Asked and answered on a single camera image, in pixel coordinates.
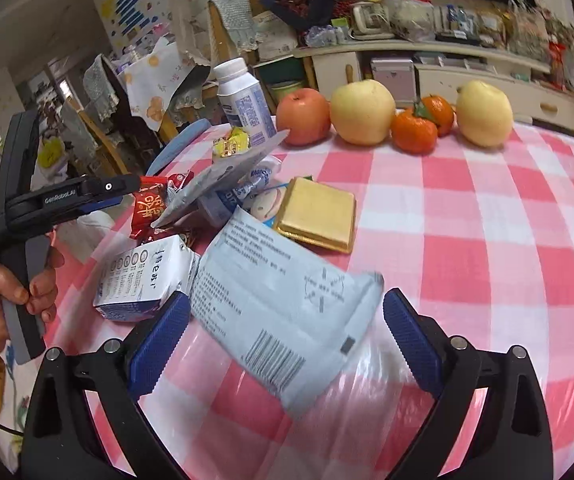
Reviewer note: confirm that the yellow bag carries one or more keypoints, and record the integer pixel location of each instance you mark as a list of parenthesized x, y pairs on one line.
[(49, 152)]

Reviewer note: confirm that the gold foil flat packet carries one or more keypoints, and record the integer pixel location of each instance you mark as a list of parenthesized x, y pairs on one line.
[(317, 212)]

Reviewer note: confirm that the red apple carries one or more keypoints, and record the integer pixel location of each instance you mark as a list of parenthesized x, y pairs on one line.
[(303, 116)]

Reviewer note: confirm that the silver pink case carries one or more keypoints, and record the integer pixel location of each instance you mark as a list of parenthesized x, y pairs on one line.
[(392, 80)]

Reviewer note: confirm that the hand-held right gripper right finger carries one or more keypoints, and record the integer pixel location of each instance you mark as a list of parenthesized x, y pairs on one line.
[(412, 345)]

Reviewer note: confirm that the dark chair with knit cover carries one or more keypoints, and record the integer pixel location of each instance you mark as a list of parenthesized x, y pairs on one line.
[(99, 85)]

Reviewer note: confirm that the white plastic bottle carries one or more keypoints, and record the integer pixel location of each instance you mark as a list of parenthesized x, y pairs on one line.
[(242, 100)]

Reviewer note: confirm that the white sack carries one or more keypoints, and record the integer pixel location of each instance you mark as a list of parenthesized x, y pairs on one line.
[(277, 42)]

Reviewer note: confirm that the tangerine with green leaf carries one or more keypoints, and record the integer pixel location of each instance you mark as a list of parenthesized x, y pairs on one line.
[(439, 112)]

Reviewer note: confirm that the wooden chair with knit cover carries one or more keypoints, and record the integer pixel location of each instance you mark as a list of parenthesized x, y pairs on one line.
[(232, 30)]

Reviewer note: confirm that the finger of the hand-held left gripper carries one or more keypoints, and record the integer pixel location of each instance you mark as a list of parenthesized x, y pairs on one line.
[(98, 205), (109, 186)]

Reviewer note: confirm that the yellow pear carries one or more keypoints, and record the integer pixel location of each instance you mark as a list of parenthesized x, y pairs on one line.
[(483, 112)]

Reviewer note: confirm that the red snack wrapper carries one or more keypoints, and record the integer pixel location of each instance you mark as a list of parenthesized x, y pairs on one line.
[(148, 206)]

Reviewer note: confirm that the white television cabinet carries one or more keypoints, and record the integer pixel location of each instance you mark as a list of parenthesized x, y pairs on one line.
[(467, 82)]

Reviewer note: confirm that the dark blue wrapped bouquet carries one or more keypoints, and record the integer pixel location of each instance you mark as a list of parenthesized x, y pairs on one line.
[(299, 2)]

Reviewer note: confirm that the pack of small bottles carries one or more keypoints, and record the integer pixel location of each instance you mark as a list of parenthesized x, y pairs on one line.
[(324, 35)]

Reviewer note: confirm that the large yellow apple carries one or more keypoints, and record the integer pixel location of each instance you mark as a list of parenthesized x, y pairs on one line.
[(362, 111)]

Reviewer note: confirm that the white electric kettle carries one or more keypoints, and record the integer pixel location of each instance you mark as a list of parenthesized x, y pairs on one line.
[(371, 20)]

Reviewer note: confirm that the large grey plastic mailer bag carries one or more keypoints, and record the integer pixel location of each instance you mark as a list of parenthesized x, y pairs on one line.
[(287, 310)]

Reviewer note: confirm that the white blue tube pack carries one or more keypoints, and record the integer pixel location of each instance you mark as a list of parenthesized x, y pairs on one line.
[(262, 176)]

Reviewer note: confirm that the clear plastic bag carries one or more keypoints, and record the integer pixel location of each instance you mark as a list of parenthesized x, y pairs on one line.
[(412, 15)]

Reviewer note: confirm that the pink checked tablecloth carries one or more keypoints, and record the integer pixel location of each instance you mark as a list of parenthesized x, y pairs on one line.
[(467, 240)]

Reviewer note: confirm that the small grey plastic mailer bag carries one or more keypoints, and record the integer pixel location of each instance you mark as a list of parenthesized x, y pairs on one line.
[(217, 180)]

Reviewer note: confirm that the blue bar wall stickers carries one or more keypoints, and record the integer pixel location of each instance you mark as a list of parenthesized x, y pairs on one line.
[(129, 7)]

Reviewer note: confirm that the green waste bin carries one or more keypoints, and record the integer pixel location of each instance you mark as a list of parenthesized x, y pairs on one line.
[(287, 90)]

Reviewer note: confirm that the wooden chair with lace cover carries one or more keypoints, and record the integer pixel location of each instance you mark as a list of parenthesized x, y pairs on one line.
[(94, 140)]

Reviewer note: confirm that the yellow candy wrapper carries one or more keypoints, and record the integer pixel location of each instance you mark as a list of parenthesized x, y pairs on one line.
[(232, 143)]

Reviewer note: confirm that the dining table with orange-print cloth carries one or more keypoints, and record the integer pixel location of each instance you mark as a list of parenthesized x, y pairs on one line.
[(154, 85)]

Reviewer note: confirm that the white blue milk carton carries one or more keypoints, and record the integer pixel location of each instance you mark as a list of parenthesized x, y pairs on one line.
[(137, 280)]

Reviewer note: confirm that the light blue cushion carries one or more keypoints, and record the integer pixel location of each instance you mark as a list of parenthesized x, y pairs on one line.
[(182, 138)]

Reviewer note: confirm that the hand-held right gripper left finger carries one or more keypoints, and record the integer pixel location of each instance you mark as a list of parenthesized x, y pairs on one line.
[(159, 350)]

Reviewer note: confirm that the clear patterned gift bag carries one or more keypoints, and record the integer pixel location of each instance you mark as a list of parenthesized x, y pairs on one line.
[(529, 30)]

